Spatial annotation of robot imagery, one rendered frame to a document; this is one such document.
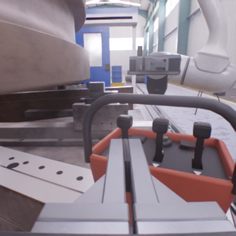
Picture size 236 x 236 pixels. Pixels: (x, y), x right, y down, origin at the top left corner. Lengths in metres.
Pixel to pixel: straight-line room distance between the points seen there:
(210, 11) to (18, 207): 0.73
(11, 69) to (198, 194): 0.73
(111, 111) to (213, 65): 0.89
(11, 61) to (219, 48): 0.74
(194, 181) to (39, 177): 0.35
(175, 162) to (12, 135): 1.59
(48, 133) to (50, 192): 1.21
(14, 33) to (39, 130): 0.98
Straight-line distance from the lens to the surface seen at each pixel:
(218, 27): 0.63
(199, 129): 0.24
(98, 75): 5.51
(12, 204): 0.47
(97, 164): 0.24
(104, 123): 1.34
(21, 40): 0.84
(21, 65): 0.81
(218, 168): 0.27
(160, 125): 0.24
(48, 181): 0.43
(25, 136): 1.68
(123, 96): 0.19
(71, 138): 1.52
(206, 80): 0.60
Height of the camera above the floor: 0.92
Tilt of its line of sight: 16 degrees down
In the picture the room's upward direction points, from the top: 1 degrees counter-clockwise
